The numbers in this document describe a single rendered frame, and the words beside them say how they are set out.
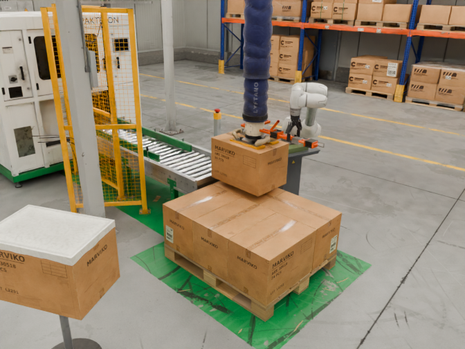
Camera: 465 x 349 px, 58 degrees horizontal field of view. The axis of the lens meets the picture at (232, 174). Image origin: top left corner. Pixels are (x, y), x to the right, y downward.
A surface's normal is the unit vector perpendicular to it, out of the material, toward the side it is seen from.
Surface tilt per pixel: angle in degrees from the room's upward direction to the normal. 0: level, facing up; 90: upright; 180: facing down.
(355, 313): 0
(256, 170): 90
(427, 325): 0
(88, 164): 90
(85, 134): 90
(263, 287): 90
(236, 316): 0
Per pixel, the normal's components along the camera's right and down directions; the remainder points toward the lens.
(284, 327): 0.02, -0.92
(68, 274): -0.29, 0.37
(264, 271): -0.69, 0.28
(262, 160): 0.72, 0.29
